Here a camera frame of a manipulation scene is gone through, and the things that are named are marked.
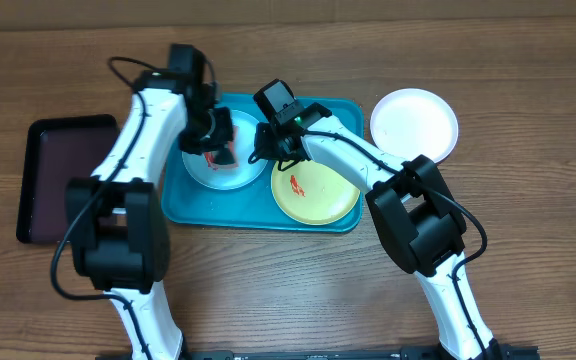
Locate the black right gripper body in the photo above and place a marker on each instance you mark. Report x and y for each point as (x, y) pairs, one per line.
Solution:
(268, 148)

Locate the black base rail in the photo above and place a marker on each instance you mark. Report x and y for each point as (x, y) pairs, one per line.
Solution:
(318, 354)

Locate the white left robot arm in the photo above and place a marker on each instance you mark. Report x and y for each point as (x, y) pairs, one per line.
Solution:
(117, 231)

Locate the pink plate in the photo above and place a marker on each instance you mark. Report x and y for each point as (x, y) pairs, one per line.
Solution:
(411, 122)

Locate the yellow plate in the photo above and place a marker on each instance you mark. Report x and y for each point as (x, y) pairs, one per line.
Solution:
(312, 193)

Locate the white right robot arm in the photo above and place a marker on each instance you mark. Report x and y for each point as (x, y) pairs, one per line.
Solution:
(418, 222)

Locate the green and orange sponge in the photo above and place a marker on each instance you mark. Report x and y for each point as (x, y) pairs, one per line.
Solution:
(224, 157)

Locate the light blue plate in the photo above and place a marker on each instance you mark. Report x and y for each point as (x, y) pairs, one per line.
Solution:
(229, 177)

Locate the teal plastic tray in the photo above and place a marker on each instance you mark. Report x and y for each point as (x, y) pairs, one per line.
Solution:
(186, 201)

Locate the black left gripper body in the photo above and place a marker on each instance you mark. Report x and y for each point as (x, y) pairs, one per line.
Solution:
(209, 132)

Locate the black water tray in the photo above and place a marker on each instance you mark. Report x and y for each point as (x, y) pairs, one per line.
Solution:
(58, 150)

